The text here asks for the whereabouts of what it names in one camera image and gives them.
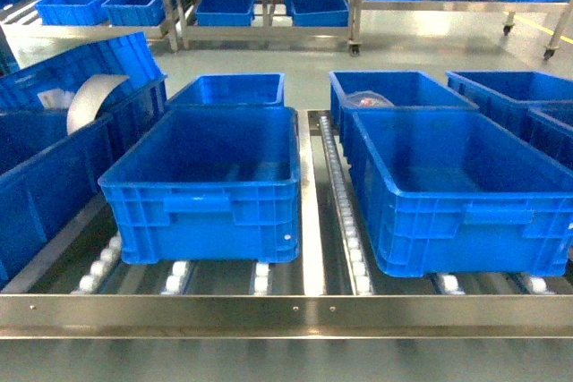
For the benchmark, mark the grey tape roll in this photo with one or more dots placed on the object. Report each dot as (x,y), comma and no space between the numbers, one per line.
(89,99)

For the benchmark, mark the blue bin rear right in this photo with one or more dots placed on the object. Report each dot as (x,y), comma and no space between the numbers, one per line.
(409,90)

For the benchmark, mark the blue bin front right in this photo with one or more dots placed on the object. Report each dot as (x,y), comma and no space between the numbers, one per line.
(453,192)

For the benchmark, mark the blue bin far left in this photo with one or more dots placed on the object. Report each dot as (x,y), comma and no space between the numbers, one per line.
(47,176)

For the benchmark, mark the blue bin front left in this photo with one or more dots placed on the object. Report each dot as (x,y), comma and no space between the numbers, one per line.
(210,184)

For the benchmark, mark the white roller track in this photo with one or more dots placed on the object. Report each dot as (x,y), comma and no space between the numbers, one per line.
(352,245)

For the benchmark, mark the blue bin far right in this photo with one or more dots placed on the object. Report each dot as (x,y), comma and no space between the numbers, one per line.
(535,106)

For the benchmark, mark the blue bin rear left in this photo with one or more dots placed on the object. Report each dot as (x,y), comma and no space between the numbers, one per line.
(235,89)

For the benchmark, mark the stainless steel shelf rack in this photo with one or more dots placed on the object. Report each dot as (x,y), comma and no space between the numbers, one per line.
(314,314)

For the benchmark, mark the tilted blue bin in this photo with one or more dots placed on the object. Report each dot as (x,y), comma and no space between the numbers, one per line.
(136,103)

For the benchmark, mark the clear plastic bag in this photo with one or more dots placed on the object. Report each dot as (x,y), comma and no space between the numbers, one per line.
(367,98)

